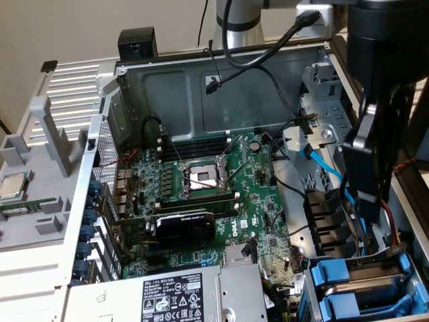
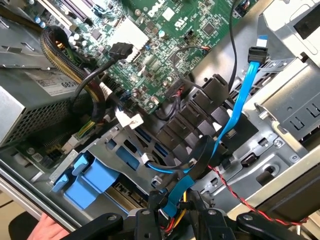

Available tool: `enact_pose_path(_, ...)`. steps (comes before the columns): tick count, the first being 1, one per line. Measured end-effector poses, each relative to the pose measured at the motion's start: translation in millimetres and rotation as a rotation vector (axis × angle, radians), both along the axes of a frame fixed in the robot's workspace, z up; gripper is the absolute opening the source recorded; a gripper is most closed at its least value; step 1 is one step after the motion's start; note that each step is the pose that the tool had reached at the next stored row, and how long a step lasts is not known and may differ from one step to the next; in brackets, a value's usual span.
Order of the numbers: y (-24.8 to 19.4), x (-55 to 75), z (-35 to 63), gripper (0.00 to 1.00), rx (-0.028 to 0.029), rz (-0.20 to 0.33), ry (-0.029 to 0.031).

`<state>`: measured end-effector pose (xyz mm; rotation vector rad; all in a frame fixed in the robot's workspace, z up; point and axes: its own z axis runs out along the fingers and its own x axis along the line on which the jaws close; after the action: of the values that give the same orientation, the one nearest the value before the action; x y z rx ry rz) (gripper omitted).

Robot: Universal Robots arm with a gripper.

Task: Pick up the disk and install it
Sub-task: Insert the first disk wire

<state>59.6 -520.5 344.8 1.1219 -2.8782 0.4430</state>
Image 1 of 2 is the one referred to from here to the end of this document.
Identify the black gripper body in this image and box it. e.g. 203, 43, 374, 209
347, 0, 429, 108

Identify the blue SATA wire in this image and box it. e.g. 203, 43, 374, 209
300, 142, 369, 235

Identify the multicolour power wire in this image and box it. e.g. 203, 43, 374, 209
380, 197, 413, 254

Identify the hard disk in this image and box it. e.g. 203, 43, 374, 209
310, 250, 419, 311

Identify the metal disk bay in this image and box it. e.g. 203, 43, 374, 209
306, 244, 429, 318

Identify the empty blue disk carrier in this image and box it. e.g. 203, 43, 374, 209
318, 292, 418, 319

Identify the black plastic shroud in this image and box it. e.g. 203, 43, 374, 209
303, 187, 357, 260

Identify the green motherboard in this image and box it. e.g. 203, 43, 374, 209
113, 130, 311, 305

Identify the metal socket cover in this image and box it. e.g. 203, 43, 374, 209
217, 133, 249, 168

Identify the black angled plug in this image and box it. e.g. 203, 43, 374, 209
241, 238, 258, 263

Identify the silver heatsink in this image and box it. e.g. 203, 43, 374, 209
223, 244, 259, 268

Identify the CPU socket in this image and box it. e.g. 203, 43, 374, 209
179, 157, 235, 199

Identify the black graphics card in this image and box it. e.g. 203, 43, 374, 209
112, 209, 217, 250

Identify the thin metal locking lever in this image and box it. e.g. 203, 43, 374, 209
160, 124, 184, 166

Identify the open metal PC case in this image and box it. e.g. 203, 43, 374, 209
53, 35, 429, 322

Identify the black box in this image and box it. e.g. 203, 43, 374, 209
117, 27, 159, 62

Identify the grey power supply unit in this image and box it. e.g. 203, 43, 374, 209
66, 264, 269, 322

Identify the grey parts rack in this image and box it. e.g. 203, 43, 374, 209
0, 95, 88, 253

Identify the green RAM stick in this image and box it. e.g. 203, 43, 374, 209
0, 197, 57, 215

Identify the silver CPU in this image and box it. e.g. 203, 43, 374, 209
0, 173, 28, 201

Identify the red black twisted wire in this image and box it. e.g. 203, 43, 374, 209
391, 157, 416, 176

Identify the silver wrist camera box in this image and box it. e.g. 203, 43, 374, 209
294, 0, 349, 38

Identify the black curved wire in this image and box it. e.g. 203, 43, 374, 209
267, 136, 308, 199

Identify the black wire with plug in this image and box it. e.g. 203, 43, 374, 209
203, 47, 318, 125

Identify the thin black cable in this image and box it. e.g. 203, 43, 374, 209
196, 0, 209, 47

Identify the black looped wire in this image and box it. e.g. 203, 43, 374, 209
141, 115, 170, 139

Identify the thin red wire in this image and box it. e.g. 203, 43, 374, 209
99, 148, 139, 205

